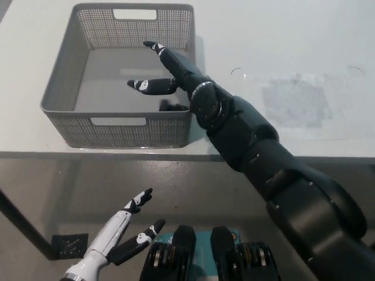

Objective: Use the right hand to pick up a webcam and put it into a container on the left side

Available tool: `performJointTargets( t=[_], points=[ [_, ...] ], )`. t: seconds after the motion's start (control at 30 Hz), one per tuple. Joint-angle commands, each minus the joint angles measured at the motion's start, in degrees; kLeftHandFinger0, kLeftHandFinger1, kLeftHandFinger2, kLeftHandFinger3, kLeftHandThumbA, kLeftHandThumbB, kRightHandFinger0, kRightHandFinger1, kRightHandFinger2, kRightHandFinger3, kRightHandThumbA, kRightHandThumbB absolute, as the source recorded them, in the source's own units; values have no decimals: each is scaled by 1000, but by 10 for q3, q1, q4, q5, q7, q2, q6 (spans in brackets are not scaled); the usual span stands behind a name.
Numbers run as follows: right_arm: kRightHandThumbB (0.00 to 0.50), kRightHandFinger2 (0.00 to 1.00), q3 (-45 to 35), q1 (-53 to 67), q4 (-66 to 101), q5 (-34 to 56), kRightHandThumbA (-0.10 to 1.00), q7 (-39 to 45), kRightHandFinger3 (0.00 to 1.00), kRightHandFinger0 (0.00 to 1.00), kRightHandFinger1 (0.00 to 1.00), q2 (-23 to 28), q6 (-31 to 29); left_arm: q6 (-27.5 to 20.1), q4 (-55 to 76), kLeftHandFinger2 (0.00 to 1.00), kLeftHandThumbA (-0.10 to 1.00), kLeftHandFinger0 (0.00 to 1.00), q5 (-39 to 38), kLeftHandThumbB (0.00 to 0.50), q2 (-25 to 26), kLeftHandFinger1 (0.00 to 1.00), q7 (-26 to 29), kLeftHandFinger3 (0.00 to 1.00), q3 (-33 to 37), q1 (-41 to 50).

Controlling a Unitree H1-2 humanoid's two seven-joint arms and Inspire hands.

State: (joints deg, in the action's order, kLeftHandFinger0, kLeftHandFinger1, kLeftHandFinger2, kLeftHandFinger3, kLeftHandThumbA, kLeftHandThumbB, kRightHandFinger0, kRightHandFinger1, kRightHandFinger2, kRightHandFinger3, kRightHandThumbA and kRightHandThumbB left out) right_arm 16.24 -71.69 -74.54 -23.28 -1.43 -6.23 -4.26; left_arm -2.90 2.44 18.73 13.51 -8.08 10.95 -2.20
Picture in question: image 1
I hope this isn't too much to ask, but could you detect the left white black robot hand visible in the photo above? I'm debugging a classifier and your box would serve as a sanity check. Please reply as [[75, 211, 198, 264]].
[[78, 187, 166, 266]]

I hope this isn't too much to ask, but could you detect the black webcam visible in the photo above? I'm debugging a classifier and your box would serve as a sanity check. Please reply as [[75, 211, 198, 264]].
[[158, 99, 190, 112]]

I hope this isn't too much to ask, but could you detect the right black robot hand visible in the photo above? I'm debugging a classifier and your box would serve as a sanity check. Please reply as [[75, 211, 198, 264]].
[[126, 40, 213, 100]]

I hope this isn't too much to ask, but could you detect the black table foot plate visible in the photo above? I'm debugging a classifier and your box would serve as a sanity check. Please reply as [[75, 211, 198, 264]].
[[52, 233, 90, 261]]

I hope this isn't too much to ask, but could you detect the grey perforated plastic basket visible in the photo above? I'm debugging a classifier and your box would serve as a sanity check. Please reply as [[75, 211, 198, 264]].
[[39, 3, 196, 149]]

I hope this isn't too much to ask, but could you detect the black teal robot torso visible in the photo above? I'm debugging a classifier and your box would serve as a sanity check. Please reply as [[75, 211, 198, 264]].
[[139, 225, 316, 281]]

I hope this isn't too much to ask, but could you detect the black metal table leg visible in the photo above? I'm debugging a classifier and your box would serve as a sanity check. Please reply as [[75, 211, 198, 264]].
[[0, 189, 58, 262]]

